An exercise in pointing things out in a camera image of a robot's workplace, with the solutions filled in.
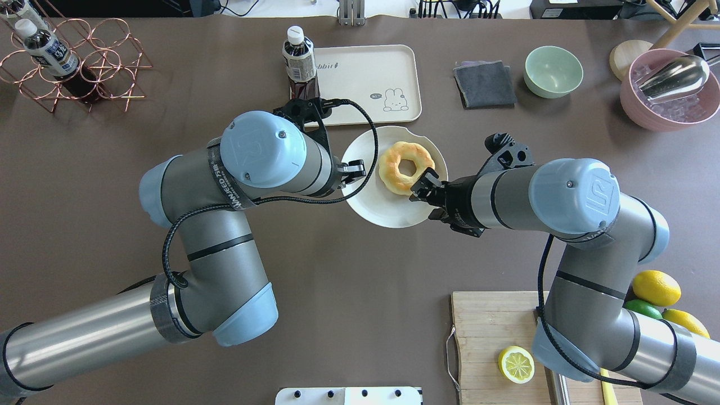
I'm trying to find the copper wire bottle rack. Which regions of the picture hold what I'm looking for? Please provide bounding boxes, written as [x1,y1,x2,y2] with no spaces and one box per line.
[2,1,154,113]

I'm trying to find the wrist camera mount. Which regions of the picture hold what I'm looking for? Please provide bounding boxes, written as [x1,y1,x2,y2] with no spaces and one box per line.
[272,97,340,151]
[478,133,535,176]

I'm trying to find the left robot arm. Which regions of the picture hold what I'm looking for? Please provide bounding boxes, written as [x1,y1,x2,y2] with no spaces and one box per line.
[2,111,372,404]

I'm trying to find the upper yellow lemon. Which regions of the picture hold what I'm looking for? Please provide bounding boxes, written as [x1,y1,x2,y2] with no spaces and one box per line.
[632,269,682,307]

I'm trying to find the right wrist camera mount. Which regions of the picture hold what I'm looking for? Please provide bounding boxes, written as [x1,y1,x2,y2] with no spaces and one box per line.
[478,133,535,176]

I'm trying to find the glazed donut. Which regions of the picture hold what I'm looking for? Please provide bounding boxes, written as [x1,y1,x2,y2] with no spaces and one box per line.
[379,141,435,196]

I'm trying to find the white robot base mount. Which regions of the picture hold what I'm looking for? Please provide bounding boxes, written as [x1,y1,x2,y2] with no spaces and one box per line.
[275,385,424,404]

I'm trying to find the green lime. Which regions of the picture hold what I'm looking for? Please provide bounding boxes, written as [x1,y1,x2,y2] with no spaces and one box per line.
[623,298,663,320]

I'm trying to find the half lemon slice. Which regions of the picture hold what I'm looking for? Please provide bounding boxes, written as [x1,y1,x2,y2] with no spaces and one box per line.
[497,345,535,384]

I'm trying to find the green ceramic bowl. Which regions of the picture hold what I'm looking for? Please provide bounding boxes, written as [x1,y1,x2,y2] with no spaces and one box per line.
[524,46,584,99]

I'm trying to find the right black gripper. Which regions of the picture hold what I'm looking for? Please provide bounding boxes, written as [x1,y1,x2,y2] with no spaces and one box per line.
[409,172,484,237]

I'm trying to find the wooden mug tree stand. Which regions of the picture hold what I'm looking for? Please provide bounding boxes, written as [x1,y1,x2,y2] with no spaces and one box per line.
[609,1,718,80]

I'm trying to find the lower yellow lemon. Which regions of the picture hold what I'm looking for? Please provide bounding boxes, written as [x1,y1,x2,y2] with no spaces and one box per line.
[661,308,712,339]

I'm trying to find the yellow lemon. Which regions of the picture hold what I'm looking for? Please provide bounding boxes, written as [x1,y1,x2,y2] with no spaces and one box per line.
[661,308,712,339]
[632,269,682,307]

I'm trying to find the pink bowl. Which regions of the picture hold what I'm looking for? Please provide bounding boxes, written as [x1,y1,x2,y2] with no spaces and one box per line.
[620,49,719,132]

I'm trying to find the yellow plastic knife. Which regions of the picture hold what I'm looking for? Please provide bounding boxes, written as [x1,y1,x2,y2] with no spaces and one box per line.
[601,380,618,405]

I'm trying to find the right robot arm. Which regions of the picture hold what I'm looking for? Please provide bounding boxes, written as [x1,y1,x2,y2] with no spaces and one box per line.
[411,158,718,404]

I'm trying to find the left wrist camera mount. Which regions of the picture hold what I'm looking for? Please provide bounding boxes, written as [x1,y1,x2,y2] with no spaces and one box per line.
[272,97,340,151]

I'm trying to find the cream rabbit tray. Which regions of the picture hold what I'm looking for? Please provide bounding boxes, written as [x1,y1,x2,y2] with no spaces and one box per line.
[314,44,422,124]

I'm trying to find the tea bottle in rack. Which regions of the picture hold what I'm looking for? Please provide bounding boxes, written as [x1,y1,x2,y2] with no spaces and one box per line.
[1,1,51,31]
[15,19,102,104]

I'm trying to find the grey folded cloth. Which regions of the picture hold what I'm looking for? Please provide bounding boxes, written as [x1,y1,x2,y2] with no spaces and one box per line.
[453,61,517,109]

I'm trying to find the steel ice scoop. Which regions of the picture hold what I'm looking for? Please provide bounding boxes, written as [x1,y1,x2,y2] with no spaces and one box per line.
[638,55,710,104]

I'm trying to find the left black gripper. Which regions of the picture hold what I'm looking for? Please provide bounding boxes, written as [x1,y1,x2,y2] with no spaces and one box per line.
[323,159,367,197]

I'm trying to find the wooden cutting board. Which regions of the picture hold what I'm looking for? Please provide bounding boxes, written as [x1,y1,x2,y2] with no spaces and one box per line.
[446,290,643,405]

